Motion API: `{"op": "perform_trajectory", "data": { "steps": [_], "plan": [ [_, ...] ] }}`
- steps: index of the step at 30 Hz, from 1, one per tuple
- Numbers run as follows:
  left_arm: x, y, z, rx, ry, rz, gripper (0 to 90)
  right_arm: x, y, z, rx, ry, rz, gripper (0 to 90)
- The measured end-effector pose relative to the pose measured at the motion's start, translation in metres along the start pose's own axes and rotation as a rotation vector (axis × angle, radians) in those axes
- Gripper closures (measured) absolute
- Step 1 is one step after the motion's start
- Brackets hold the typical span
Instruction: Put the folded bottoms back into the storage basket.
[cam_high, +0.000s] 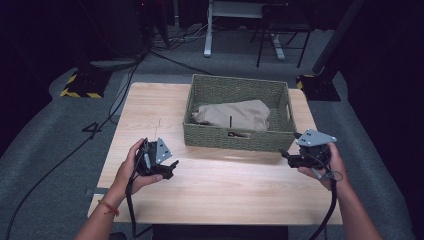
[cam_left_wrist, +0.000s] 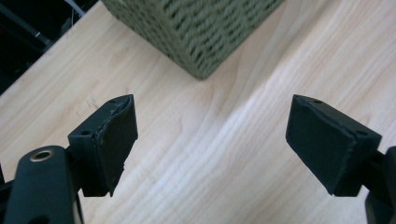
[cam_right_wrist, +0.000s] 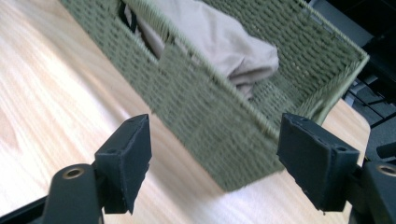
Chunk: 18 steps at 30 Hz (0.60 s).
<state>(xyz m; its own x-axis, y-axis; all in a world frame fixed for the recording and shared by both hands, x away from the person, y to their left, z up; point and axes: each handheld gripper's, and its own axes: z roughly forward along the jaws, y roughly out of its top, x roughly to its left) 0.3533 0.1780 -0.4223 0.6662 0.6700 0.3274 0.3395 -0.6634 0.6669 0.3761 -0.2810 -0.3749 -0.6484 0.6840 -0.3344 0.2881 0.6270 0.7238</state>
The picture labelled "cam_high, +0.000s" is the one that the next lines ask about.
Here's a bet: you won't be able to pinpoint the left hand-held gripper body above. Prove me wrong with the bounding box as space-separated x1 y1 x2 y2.
134 137 174 178

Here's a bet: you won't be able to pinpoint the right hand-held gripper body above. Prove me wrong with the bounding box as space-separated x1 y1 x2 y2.
288 129 338 169

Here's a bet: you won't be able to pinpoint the green woven basket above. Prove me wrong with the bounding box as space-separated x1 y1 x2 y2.
182 73 298 154

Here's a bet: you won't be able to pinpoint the beige shorts with black drawstring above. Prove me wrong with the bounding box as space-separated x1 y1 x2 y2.
191 99 271 138

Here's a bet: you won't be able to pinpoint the person's right hand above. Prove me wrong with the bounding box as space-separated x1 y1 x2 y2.
297 142 351 192

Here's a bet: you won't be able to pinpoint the person's left hand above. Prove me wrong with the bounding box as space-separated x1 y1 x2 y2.
114 138 164 198

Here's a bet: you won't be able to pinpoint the yellow black striped stand base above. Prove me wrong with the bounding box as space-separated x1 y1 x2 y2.
59 68 113 99
296 73 342 102

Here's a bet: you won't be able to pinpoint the black chair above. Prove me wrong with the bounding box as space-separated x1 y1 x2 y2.
250 0 314 69

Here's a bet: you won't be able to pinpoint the dark box-shaped equipment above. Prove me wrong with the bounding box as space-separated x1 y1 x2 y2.
99 0 148 59

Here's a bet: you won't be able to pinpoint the left hand-held gripper cable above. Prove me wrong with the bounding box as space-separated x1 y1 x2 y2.
125 143 150 239

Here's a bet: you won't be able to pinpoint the hand-held gripper cable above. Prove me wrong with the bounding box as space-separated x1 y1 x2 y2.
308 159 344 240
125 143 150 239

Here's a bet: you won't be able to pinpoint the right hand-held gripper cable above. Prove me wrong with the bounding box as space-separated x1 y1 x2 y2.
308 159 344 240

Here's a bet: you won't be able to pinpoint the red string bracelet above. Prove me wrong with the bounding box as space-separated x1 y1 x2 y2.
98 199 120 217

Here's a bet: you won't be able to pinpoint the grey metal table bracket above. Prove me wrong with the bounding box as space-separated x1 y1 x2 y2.
83 187 103 198

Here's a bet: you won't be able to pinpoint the long black floor cable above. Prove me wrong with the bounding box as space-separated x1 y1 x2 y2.
3 59 143 240

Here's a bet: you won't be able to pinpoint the dark slanted post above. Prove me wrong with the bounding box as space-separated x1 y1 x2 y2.
311 0 366 75

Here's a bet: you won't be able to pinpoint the bundle of floor cables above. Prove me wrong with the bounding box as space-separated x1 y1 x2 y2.
148 23 214 51

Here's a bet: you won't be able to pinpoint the white desk frame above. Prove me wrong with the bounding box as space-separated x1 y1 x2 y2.
203 0 287 61

